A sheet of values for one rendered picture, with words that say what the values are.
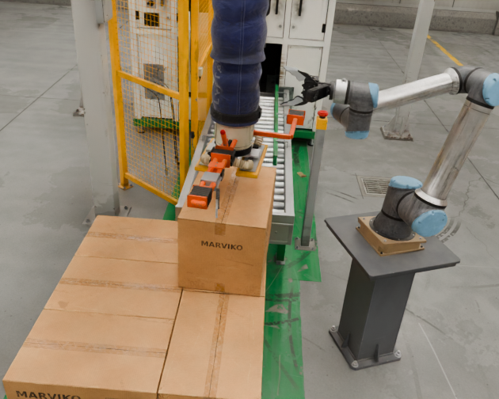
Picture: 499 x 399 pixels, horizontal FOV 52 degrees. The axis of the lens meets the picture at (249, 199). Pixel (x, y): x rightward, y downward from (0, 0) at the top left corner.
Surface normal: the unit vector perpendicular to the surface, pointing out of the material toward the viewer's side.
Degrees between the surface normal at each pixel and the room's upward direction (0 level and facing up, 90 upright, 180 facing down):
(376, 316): 90
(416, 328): 0
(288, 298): 0
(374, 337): 90
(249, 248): 90
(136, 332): 0
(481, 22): 90
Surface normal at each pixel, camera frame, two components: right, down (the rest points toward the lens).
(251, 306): 0.06, -0.86
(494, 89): 0.31, 0.37
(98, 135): -0.04, 0.51
